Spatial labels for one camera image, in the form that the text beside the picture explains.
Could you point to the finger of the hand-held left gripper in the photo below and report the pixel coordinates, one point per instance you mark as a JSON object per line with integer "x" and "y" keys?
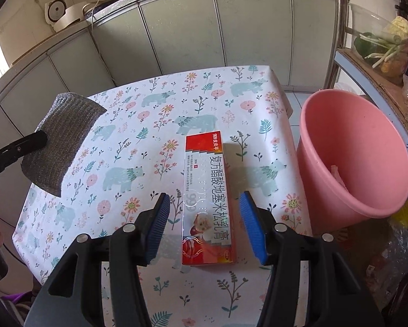
{"x": 16, "y": 150}

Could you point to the grey kitchen counter cabinet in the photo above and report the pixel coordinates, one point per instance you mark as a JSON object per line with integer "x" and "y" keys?
{"x": 176, "y": 30}

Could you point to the cauliflower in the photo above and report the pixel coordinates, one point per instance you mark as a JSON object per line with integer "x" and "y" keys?
{"x": 400, "y": 27}

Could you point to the red white carton box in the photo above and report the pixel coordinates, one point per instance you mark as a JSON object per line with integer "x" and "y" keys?
{"x": 207, "y": 194}

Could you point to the yellow plastic item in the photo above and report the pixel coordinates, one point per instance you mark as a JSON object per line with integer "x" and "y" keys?
{"x": 407, "y": 214}

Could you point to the crumpled clear plastic bags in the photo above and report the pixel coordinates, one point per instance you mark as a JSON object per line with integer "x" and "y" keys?
{"x": 388, "y": 262}

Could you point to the pink plastic bucket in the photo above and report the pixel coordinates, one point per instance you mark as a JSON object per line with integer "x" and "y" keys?
{"x": 326, "y": 150}

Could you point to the green onions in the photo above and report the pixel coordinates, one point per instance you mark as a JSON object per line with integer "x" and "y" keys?
{"x": 388, "y": 49}

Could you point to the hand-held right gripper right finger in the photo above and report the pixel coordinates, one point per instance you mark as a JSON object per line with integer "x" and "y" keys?
{"x": 253, "y": 228}

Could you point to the clear plastic container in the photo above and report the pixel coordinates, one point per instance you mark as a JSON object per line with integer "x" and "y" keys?
{"x": 367, "y": 18}

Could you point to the grey mesh scrub pad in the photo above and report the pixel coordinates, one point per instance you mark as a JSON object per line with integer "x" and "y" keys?
{"x": 64, "y": 136}

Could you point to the dark green vegetable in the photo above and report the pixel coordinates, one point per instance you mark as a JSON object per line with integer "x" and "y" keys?
{"x": 362, "y": 46}

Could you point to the floral bear print tablecloth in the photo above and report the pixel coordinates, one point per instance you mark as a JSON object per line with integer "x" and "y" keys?
{"x": 139, "y": 163}

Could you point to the dark lidded pot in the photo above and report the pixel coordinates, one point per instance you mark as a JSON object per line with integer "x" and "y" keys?
{"x": 105, "y": 4}

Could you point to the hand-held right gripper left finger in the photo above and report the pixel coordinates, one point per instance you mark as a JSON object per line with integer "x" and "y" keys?
{"x": 159, "y": 224}

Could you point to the white rice cooker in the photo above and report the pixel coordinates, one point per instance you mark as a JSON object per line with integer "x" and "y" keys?
{"x": 66, "y": 12}

